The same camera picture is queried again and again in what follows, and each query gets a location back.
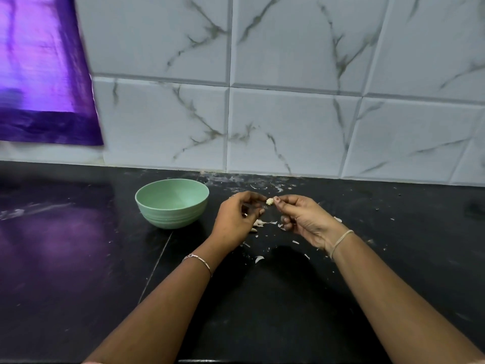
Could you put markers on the small fallen garlic piece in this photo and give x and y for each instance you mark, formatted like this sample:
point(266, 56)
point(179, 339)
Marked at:
point(259, 259)

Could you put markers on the person's left forearm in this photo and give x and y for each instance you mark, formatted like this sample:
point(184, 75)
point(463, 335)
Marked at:
point(155, 314)

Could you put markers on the person's right forearm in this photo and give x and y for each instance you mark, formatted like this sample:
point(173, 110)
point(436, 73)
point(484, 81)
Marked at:
point(409, 307)

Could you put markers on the person's right hand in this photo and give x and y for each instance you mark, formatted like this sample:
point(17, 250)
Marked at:
point(307, 217)

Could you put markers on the person's left hand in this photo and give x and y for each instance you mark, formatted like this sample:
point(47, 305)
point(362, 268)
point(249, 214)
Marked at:
point(236, 220)

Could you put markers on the purple cloth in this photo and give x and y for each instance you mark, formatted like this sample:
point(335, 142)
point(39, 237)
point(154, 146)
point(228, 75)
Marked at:
point(45, 68)

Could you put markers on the white garlic bulb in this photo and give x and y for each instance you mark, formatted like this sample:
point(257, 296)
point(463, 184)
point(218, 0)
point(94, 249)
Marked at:
point(270, 201)

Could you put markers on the mint green bowl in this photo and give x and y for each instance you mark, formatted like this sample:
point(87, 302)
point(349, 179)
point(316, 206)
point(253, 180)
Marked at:
point(172, 201)

